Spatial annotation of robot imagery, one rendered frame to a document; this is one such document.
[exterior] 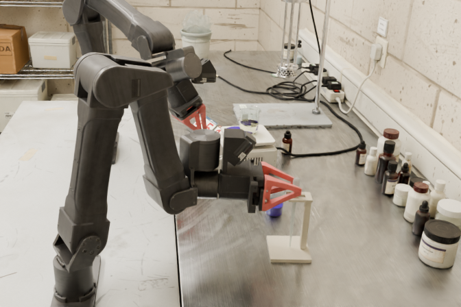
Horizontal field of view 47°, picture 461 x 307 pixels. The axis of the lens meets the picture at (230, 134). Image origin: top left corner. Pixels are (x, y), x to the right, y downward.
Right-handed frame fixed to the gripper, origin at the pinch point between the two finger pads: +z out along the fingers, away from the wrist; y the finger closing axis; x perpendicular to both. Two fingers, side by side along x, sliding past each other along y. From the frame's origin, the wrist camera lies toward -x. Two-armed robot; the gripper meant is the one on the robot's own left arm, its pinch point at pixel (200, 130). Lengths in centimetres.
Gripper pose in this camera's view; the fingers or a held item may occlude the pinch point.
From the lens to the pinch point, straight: 130.1
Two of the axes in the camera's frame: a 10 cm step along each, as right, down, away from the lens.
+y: -4.3, -2.3, 8.7
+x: -7.7, 5.9, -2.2
